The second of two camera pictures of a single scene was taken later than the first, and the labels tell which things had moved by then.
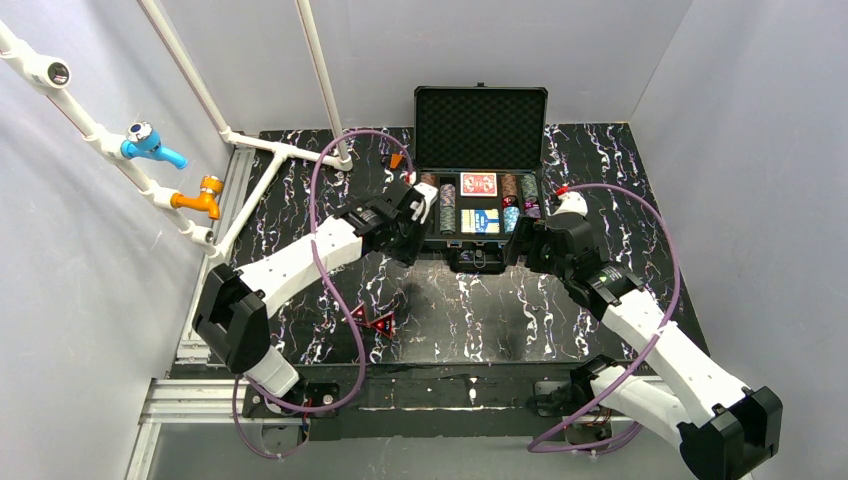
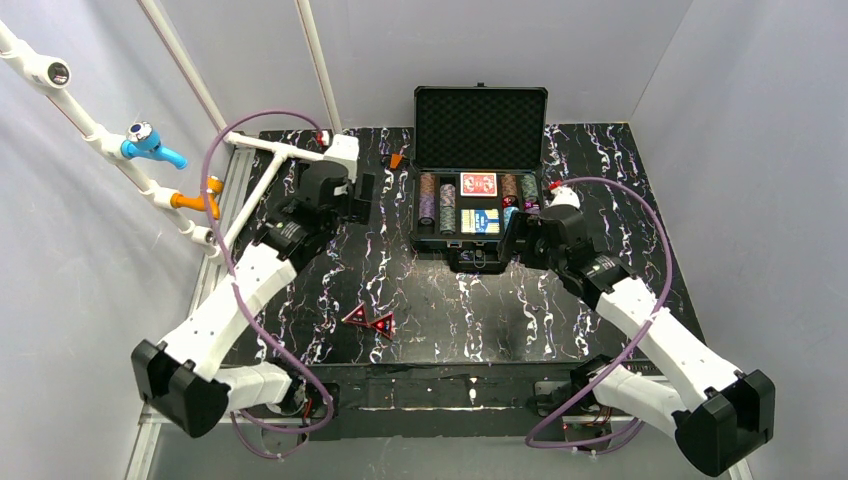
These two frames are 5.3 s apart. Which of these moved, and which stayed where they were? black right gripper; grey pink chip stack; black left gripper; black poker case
Moved: black left gripper
Stayed: grey pink chip stack; black poker case; black right gripper
